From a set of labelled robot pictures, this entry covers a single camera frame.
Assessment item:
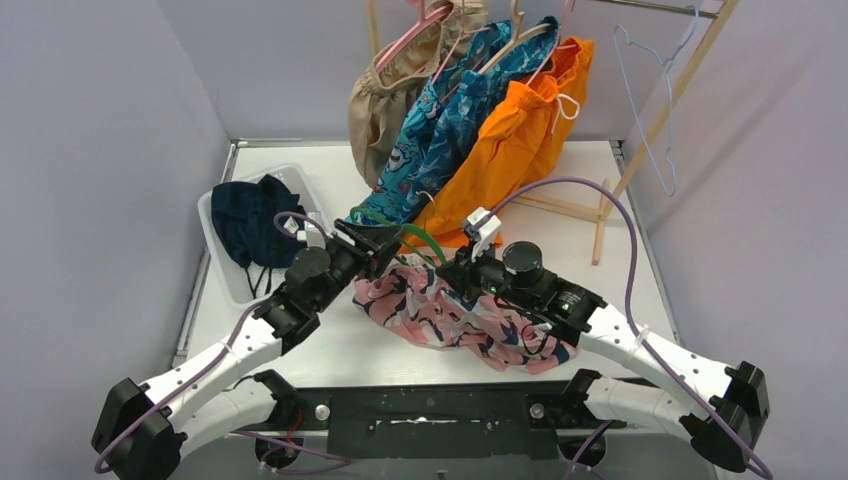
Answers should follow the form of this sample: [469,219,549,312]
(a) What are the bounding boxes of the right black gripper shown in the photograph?
[437,235,536,311]

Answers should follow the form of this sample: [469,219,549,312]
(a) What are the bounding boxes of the beige shorts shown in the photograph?
[347,1,452,189]

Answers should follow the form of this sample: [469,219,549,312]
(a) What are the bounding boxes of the dark blue whale shorts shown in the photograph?
[397,15,562,227]

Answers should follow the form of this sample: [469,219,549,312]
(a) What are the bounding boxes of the purple cable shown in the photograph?
[486,176,775,480]
[92,211,352,477]

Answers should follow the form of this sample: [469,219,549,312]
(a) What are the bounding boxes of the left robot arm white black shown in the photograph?
[92,220,402,479]

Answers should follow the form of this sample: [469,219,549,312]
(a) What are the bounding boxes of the orange shorts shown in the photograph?
[411,37,595,248]

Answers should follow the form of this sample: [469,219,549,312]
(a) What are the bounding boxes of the light blue shark shorts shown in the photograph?
[348,20,512,223]

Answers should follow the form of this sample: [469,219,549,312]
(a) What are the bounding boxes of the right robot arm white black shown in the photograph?
[437,241,773,479]

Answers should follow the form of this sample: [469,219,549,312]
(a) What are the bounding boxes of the pink shark print shorts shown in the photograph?
[352,255,577,374]

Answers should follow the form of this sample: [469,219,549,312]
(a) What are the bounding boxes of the green plastic hanger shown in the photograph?
[349,206,447,267]

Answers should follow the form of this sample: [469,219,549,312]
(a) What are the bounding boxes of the light blue wire hanger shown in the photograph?
[612,4,708,198]

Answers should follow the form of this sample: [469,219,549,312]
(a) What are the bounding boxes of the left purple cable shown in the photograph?
[92,211,352,477]

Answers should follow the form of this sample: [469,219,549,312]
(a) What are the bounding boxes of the wooden clothes rack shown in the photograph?
[361,0,741,266]

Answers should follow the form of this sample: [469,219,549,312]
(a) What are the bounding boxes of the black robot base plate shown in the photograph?
[259,381,601,460]

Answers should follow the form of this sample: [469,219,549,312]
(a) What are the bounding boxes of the thin pink hanger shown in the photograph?
[429,1,488,96]

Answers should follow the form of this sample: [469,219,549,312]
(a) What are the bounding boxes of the pink plastic hanger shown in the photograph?
[375,0,454,72]

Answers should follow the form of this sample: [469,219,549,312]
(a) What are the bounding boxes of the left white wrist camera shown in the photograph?
[296,222,326,248]

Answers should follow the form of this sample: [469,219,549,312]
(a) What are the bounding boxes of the wooden hanger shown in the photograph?
[477,0,554,74]

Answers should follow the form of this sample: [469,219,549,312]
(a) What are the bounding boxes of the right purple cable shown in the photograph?
[486,176,775,480]

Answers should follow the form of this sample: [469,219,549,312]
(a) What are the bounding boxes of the navy blue shorts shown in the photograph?
[210,174,309,299]

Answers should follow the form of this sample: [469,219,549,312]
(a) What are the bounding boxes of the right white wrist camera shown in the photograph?
[462,207,502,261]

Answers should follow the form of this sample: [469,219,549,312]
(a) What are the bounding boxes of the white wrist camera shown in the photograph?
[462,207,502,261]
[296,222,326,248]

